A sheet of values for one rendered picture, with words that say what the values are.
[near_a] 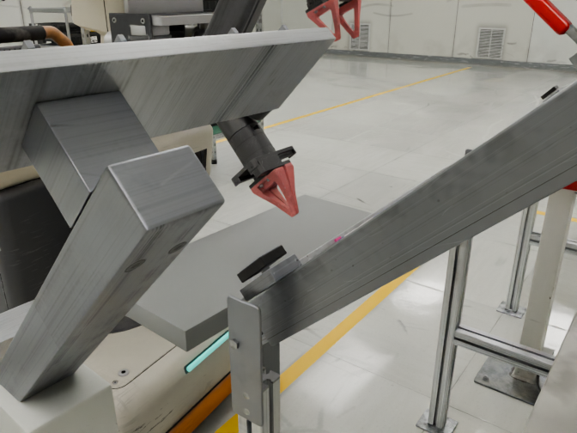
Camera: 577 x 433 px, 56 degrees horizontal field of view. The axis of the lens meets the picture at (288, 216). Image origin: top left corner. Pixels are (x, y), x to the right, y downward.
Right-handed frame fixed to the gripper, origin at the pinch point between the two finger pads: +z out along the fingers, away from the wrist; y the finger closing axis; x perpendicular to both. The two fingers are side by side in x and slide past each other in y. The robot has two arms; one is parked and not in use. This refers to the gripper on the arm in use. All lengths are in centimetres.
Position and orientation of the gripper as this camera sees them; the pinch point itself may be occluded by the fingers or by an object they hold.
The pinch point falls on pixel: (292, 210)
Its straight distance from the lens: 85.0
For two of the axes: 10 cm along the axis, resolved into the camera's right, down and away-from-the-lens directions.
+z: 5.3, 8.4, -0.9
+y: 6.0, -3.0, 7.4
